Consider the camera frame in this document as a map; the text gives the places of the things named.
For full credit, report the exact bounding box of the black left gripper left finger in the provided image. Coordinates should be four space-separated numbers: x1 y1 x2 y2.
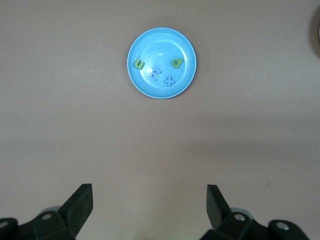
0 184 94 240

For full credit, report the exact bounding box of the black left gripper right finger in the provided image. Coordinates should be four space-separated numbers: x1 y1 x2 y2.
201 184 310 240

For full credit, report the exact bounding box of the blue letter x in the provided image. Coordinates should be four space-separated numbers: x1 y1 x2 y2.
162 75 176 88

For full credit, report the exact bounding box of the blue letter m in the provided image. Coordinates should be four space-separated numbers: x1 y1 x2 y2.
149 66 162 82

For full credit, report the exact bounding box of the green letter p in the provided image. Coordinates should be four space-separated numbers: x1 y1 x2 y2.
171 57 184 69

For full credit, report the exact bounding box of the green letter u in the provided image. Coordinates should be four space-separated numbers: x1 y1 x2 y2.
133 58 146 70

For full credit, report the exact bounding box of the brown table cover sheet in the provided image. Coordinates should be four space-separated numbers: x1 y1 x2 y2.
0 0 320 240

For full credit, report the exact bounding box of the blue plate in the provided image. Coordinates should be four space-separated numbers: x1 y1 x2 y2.
126 27 198 100

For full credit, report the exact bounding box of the beige plate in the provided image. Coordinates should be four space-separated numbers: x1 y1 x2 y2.
309 9 320 58

